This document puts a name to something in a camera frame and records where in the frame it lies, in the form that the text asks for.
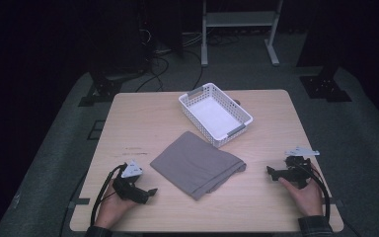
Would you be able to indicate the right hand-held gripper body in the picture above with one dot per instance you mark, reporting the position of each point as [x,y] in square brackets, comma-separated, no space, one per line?
[297,173]

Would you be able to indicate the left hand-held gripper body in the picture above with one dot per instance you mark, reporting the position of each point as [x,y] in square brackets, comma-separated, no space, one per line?
[128,191]

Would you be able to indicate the gray cloth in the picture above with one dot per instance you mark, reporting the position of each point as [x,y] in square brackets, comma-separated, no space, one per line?
[194,163]

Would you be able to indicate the white perforated plastic basket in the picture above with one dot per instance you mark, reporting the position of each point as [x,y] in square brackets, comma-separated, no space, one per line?
[215,117]

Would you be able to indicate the person's left hand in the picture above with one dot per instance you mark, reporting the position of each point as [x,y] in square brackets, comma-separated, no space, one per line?
[112,209]

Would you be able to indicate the person's right hand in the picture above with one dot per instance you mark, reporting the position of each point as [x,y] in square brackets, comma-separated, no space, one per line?
[307,200]

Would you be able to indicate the gray tape strip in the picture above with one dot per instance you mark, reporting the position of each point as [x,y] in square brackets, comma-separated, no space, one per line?
[79,202]
[337,202]

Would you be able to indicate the square floor outlet cover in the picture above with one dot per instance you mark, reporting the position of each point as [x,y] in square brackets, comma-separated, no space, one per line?
[96,130]

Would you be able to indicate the black stand base plate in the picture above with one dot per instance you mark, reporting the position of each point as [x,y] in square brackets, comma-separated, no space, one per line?
[100,94]
[325,87]

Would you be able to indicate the white metal table frame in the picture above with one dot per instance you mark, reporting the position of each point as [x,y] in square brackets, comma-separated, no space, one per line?
[238,18]

